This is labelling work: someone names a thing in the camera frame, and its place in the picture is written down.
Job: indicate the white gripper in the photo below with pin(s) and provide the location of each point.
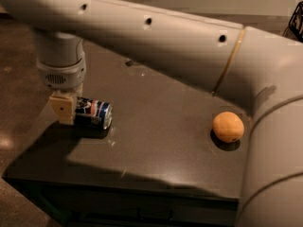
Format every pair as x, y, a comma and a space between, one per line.
62, 77

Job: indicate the blue pepsi can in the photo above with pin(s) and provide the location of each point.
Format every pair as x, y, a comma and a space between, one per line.
94, 113

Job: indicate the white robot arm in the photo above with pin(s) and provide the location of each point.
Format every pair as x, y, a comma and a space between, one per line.
258, 71

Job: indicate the dark cabinet under counter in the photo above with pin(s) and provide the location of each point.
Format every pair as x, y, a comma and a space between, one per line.
75, 205

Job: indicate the orange fruit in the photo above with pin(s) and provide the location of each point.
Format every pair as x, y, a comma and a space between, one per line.
228, 127

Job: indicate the black wire basket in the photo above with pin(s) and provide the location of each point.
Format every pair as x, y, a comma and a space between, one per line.
296, 22

